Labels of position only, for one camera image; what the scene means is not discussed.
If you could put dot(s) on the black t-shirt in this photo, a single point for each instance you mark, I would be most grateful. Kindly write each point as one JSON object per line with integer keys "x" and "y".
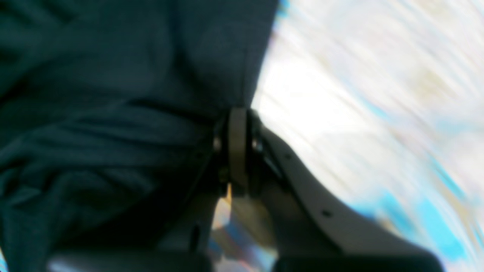
{"x": 105, "y": 107}

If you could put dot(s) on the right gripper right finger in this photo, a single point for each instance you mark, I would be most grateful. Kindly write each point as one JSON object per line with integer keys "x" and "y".
{"x": 314, "y": 230}

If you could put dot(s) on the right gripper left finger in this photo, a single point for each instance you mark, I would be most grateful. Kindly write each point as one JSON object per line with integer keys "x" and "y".
{"x": 169, "y": 230}

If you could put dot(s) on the patterned tablecloth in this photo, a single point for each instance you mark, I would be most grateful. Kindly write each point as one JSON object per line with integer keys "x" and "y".
{"x": 383, "y": 101}

